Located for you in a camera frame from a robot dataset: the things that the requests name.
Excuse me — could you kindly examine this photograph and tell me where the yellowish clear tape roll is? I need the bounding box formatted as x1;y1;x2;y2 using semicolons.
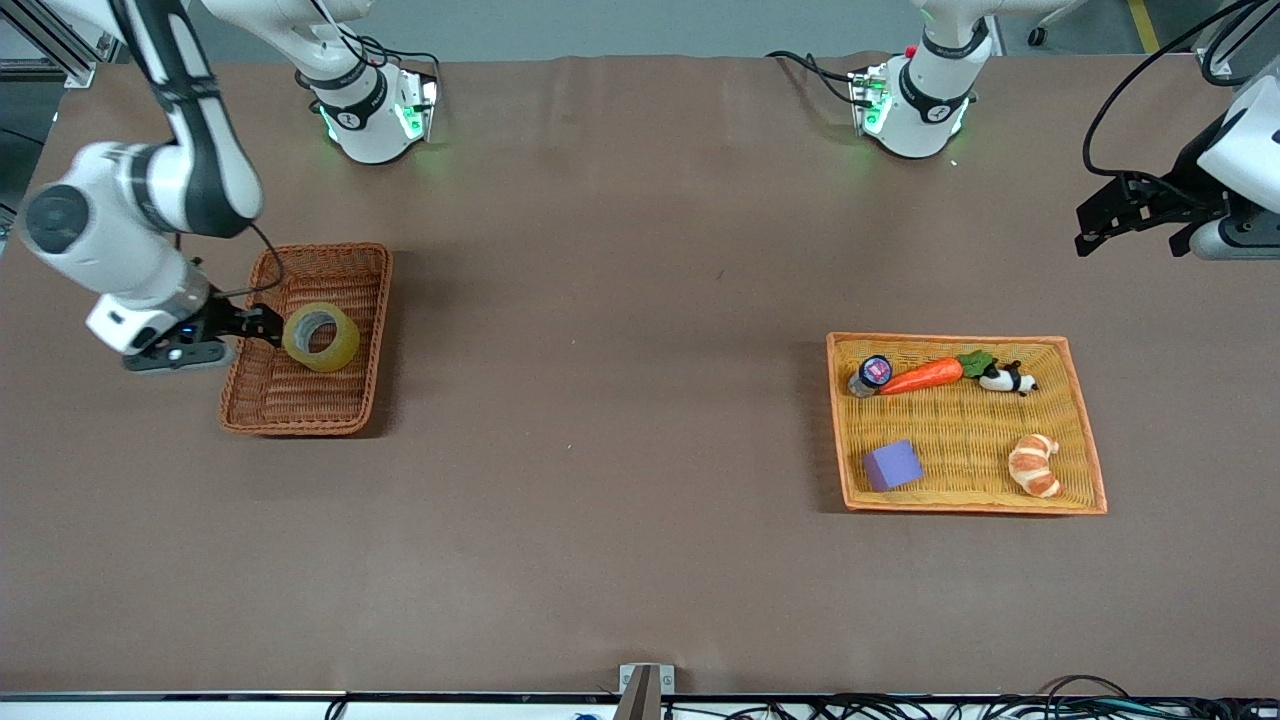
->
281;301;361;374

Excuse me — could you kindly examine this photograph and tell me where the brown wicker basket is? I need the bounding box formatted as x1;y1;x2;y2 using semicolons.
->
218;243;394;438

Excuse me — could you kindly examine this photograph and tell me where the orange wicker tray basket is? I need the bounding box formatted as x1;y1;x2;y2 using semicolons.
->
826;332;1108;516

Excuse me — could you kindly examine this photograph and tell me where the small toy panda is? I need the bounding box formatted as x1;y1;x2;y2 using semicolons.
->
978;361;1039;399

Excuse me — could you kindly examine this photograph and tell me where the orange toy carrot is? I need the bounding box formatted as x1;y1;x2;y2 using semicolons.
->
878;349;997;397

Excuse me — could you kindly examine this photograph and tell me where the toy croissant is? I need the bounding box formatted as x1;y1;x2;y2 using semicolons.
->
1007;433;1064;500

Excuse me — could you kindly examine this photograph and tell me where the small jar with pink lid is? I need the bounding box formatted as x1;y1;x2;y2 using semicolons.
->
848;354;894;400

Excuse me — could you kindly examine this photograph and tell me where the purple cube block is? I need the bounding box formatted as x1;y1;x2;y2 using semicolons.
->
862;438;925;493

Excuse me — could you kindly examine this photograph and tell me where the brown table cover sheet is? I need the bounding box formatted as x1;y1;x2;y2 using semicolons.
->
0;55;1280;699

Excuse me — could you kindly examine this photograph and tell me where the aluminium frame profile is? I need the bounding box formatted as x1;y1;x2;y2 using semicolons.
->
0;0;133;89

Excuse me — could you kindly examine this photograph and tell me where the black left base cable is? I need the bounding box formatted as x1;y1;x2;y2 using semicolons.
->
765;49;863;107

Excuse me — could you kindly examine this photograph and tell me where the grey metal table bracket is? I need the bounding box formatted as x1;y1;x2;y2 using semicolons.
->
619;663;676;720

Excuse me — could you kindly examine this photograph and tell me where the black cable bundle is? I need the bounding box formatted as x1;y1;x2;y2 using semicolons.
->
660;675;1280;720

